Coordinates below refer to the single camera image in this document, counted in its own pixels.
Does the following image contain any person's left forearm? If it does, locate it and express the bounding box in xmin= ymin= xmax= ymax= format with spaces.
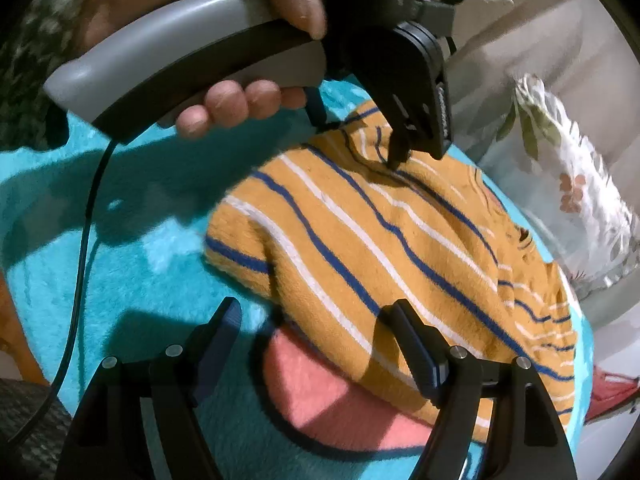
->
xmin=0 ymin=0 xmax=112 ymax=152

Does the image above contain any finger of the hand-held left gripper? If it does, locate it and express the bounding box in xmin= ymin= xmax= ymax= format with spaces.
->
xmin=379 ymin=69 xmax=454 ymax=171

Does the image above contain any white red printed sheet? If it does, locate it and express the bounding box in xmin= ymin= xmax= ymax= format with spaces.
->
xmin=582 ymin=364 xmax=640 ymax=427

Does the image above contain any teal star blanket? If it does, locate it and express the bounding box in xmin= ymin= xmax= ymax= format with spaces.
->
xmin=0 ymin=75 xmax=597 ymax=480

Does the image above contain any white floral pillow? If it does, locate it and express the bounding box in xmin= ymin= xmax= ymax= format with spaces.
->
xmin=479 ymin=72 xmax=640 ymax=297

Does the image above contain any dark woven basket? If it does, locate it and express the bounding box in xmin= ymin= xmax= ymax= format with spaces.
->
xmin=0 ymin=377 xmax=74 ymax=480

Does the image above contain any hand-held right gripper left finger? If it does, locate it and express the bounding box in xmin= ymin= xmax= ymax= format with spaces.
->
xmin=54 ymin=296 xmax=243 ymax=480

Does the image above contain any black cable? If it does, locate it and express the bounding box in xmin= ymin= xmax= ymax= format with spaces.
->
xmin=0 ymin=139 xmax=120 ymax=448

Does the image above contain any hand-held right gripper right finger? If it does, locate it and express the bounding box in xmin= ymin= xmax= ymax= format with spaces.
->
xmin=382 ymin=299 xmax=578 ymax=480

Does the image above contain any orange striped sweater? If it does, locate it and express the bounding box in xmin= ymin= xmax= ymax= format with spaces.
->
xmin=204 ymin=100 xmax=584 ymax=444

